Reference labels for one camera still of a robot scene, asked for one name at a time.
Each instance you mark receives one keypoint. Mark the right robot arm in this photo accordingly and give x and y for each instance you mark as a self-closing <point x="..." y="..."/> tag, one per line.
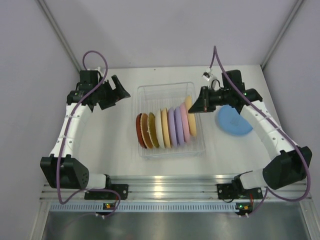
<point x="288" y="161"/>

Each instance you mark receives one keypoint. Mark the lavender plate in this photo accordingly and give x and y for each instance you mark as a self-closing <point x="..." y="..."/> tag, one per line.
<point x="172" y="127"/>

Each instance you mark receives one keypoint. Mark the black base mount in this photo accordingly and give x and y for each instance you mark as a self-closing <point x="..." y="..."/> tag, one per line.
<point x="121" y="189"/>
<point x="233" y="191"/>

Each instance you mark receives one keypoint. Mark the aluminium mounting rail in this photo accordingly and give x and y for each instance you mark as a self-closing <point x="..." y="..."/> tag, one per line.
<point x="177" y="188"/>

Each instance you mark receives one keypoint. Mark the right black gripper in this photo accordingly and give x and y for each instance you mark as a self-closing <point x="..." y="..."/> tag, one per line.
<point x="203" y="104"/>

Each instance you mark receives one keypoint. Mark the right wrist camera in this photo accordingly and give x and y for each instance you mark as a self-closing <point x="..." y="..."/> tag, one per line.
<point x="210" y="78"/>

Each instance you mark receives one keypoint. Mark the clear wire dish rack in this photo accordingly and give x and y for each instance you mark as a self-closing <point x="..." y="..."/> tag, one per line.
<point x="151" y="98"/>

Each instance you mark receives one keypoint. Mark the purple plate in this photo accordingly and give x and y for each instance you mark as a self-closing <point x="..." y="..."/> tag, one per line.
<point x="179" y="126"/>

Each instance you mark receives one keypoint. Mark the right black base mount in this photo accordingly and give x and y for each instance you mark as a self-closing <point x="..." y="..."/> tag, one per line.
<point x="233" y="191"/>

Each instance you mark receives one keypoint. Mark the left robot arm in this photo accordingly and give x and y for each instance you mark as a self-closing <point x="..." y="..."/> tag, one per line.
<point x="63" y="165"/>

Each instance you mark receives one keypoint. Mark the white plate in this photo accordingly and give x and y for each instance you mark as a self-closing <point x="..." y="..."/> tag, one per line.
<point x="159" y="131"/>

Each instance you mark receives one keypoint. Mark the blue plate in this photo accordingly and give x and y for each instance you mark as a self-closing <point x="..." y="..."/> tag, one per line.
<point x="231" y="122"/>

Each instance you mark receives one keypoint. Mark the pink plate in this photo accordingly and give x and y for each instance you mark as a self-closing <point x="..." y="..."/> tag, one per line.
<point x="185" y="123"/>

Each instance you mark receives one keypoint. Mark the light orange plate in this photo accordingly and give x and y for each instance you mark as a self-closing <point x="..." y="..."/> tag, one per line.
<point x="165" y="128"/>

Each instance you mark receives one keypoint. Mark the orange brown plate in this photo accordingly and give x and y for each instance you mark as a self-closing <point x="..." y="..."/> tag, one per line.
<point x="145" y="131"/>

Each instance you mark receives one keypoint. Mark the perforated metal cable tray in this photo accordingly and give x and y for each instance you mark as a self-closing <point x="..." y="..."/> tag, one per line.
<point x="146" y="207"/>

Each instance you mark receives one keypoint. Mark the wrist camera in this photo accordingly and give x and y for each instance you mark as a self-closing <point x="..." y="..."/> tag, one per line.
<point x="210" y="78"/>
<point x="100" y="69"/>

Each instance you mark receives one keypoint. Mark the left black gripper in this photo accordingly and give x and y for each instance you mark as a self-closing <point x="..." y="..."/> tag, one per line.
<point x="109" y="93"/>

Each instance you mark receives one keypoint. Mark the olive gold plate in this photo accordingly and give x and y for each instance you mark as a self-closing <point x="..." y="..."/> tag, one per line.
<point x="152" y="130"/>

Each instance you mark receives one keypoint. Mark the dark red plate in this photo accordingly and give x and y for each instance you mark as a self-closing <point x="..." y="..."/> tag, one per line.
<point x="138" y="131"/>

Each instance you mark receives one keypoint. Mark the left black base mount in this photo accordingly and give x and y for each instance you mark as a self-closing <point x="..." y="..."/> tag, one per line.
<point x="121" y="189"/>

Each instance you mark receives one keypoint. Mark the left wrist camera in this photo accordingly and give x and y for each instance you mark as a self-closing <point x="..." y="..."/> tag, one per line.
<point x="100" y="69"/>

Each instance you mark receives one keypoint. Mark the tan yellow plate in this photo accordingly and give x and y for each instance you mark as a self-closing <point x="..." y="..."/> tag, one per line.
<point x="190" y="116"/>

